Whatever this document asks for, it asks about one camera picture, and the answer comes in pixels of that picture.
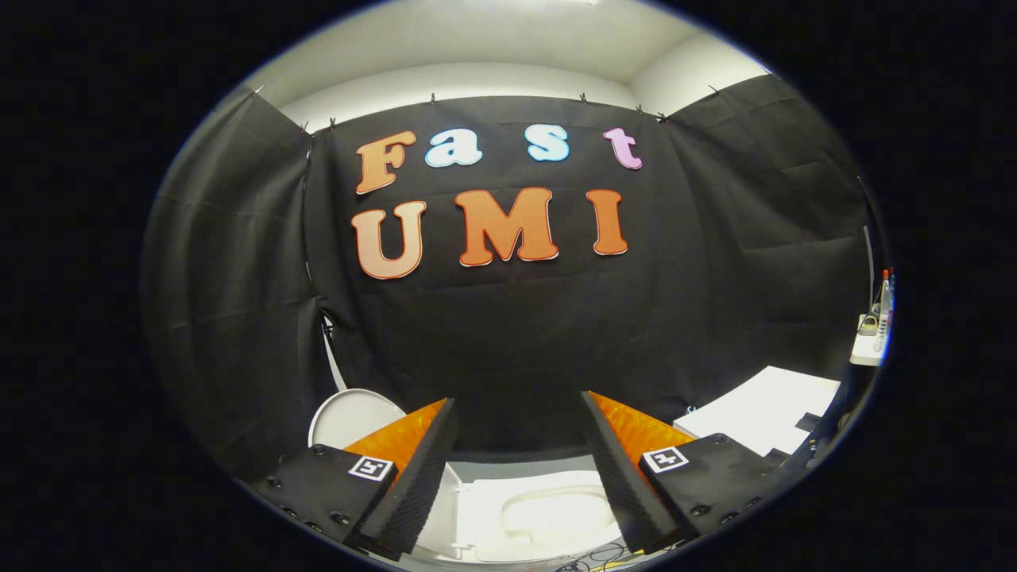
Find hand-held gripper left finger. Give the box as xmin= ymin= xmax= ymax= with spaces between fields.
xmin=250 ymin=397 xmax=459 ymax=562

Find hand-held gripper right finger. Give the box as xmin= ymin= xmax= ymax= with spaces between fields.
xmin=580 ymin=391 xmax=787 ymax=555

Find white toilet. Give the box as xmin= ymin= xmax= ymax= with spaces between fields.
xmin=413 ymin=463 xmax=628 ymax=565

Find white drawer cabinet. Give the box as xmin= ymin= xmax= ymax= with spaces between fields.
xmin=673 ymin=365 xmax=841 ymax=458

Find black backdrop cloth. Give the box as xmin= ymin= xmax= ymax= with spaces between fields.
xmin=141 ymin=74 xmax=883 ymax=477

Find clear bottle red cap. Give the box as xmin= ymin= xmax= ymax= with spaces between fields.
xmin=874 ymin=269 xmax=892 ymax=354

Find black floor cables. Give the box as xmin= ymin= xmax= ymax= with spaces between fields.
xmin=556 ymin=544 xmax=636 ymax=572

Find white backdrop frame pole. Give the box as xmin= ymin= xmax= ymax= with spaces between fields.
xmin=320 ymin=314 xmax=352 ymax=392

